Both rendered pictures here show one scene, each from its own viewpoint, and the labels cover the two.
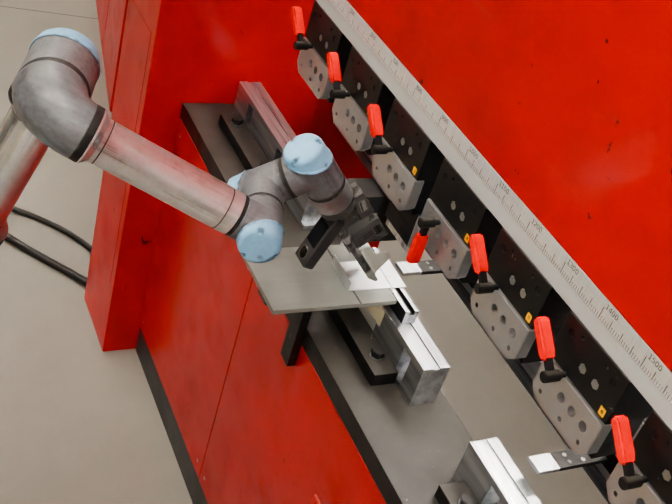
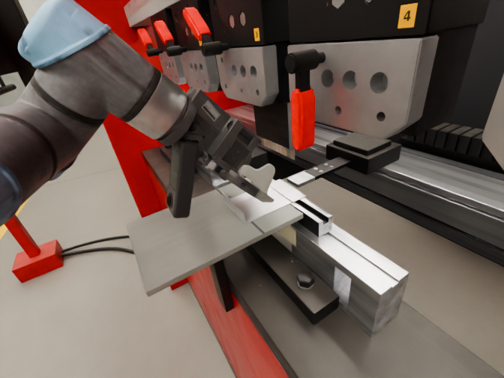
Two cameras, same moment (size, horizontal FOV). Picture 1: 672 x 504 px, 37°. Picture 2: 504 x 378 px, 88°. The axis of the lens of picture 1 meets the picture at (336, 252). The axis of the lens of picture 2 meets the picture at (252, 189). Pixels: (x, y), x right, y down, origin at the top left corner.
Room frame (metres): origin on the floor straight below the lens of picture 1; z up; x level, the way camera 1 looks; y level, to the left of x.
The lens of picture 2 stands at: (1.23, -0.10, 1.27)
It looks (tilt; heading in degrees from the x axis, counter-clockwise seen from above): 31 degrees down; 7
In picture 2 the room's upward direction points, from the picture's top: 8 degrees counter-clockwise
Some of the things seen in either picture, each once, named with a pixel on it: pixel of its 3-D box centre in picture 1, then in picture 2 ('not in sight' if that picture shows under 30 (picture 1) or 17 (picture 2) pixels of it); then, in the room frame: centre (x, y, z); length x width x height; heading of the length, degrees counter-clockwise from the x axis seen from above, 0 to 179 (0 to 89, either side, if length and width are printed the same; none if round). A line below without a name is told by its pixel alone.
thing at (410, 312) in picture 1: (388, 284); (287, 200); (1.66, -0.12, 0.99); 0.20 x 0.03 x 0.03; 34
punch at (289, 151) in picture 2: (403, 219); (275, 126); (1.68, -0.11, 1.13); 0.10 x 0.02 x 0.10; 34
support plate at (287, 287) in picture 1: (318, 277); (211, 221); (1.59, 0.02, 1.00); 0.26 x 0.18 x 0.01; 124
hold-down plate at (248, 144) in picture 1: (248, 150); (176, 158); (2.14, 0.28, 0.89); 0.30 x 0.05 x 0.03; 34
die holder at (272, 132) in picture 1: (280, 151); (193, 150); (2.13, 0.20, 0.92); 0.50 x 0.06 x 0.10; 34
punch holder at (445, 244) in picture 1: (467, 220); (370, 31); (1.53, -0.20, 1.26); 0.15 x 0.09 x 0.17; 34
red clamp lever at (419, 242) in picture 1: (422, 240); (307, 103); (1.51, -0.14, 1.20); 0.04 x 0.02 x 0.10; 124
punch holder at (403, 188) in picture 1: (417, 156); (258, 41); (1.69, -0.09, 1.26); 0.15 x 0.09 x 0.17; 34
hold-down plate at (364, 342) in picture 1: (353, 327); (271, 254); (1.61, -0.08, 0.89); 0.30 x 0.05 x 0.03; 34
